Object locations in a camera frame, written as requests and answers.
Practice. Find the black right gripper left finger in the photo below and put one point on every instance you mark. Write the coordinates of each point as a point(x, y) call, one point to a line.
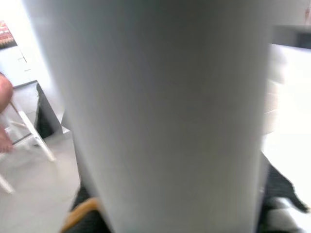
point(92, 223)

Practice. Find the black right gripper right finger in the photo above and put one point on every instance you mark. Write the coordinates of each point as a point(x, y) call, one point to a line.
point(274, 184)

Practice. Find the white plastic table leg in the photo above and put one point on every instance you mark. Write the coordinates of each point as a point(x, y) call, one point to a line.
point(158, 109)

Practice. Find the white wooden chair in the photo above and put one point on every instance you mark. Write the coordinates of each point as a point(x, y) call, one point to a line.
point(26, 123)

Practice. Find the person bare leg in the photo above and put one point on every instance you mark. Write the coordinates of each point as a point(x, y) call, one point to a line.
point(4, 92)

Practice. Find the red patterned mat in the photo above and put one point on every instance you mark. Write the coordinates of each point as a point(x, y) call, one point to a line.
point(5, 34)

